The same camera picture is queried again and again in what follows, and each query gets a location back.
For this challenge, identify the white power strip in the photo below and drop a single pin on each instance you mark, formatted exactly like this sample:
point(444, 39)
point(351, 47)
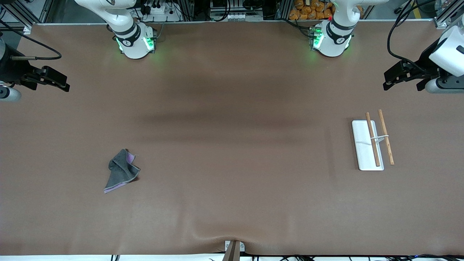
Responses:
point(161, 11)

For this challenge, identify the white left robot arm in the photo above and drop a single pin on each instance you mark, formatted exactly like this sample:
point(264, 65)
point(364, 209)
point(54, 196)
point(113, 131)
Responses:
point(335, 36)

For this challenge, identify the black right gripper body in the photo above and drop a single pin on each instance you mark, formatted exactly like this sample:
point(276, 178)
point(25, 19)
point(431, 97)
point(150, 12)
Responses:
point(11, 70)

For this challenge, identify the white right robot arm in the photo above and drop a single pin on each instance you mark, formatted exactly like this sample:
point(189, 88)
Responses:
point(127, 32)

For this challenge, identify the grey and purple towel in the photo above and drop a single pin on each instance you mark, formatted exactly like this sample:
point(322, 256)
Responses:
point(121, 172)

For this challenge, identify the orange packaged snacks pile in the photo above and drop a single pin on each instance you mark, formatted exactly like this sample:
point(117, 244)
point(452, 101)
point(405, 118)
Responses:
point(310, 10)

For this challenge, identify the metal table edge clamp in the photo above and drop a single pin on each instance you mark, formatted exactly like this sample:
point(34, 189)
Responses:
point(233, 250)

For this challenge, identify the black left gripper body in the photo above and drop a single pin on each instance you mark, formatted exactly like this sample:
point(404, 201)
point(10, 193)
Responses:
point(427, 64)

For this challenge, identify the white rack with wooden rods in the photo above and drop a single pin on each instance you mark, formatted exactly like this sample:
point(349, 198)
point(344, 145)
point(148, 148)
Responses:
point(362, 145)

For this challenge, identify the brown table cover mat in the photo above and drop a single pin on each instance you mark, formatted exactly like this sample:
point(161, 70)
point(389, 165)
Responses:
point(232, 163)

